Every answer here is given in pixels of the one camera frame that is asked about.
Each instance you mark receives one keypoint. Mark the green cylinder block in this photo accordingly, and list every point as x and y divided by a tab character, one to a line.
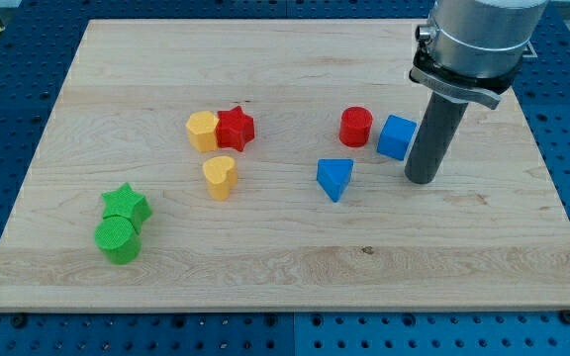
118	240

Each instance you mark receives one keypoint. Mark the light wooden board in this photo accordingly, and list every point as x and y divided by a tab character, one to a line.
487	234

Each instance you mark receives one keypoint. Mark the blue triangle block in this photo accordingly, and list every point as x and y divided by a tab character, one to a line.
333	174

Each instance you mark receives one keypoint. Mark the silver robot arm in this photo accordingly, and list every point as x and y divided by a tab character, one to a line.
471	50

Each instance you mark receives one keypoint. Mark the yellow heart block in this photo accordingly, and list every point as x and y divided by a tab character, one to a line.
221	175

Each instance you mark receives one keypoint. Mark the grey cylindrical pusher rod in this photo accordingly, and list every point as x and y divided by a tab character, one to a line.
437	129

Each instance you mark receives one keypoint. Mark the green star block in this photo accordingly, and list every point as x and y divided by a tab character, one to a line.
127	203

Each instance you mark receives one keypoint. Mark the blue cube block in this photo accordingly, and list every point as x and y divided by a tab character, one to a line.
395	137

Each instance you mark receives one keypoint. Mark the red cylinder block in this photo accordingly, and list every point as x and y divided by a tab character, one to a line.
355	126

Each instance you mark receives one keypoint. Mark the yellow hexagon block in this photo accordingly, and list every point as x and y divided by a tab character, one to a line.
201	131

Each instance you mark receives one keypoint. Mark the red star block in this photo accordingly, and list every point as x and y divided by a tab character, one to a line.
235	129

